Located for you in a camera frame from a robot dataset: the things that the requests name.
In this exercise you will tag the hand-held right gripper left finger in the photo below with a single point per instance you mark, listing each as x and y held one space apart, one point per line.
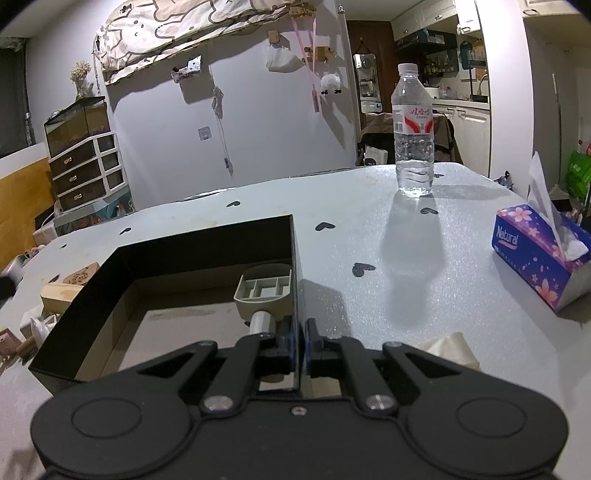
291 344

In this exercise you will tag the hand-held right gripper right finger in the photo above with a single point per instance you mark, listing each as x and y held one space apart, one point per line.
306 355

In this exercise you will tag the black cardboard box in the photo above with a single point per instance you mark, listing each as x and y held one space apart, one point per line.
198 249

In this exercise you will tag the carved wooden board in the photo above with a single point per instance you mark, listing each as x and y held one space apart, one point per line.
81 275

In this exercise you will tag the light wooden oval plank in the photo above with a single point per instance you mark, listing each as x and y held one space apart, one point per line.
57 295

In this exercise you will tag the beige folded cloth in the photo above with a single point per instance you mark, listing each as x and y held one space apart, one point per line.
450 348

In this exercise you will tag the white printed bag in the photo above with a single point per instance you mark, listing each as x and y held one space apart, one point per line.
371 157

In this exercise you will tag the clear water bottle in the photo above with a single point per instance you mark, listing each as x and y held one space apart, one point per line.
414 152

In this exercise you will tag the chair with brown cloth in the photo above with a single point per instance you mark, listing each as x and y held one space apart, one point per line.
383 129

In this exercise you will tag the blue printed box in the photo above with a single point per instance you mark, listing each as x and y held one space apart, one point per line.
92 217

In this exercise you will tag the purple floral tissue box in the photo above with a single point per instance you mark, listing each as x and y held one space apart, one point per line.
531 249

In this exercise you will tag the dark printed pouch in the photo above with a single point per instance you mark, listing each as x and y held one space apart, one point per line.
505 181

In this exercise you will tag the white plush toy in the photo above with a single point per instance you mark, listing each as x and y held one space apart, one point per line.
331 82

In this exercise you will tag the brown and white drawer cabinet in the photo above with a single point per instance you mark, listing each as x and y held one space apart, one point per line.
85 170

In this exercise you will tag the white carton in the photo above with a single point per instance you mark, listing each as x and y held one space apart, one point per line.
44 235

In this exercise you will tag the white kitchen cabinet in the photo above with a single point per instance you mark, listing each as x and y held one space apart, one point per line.
466 134

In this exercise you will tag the white hanging bag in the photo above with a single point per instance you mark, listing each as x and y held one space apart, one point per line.
281 59

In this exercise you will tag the glass tank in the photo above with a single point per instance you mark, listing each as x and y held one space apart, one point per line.
76 127

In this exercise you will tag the green bag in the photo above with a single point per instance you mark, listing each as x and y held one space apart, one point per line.
579 175

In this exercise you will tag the printed hanging cloth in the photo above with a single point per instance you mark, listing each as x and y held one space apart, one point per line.
184 27

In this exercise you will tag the dried flower bunch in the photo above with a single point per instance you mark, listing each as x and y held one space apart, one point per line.
81 74

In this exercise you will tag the black wall shelf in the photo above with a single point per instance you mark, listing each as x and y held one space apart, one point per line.
427 55

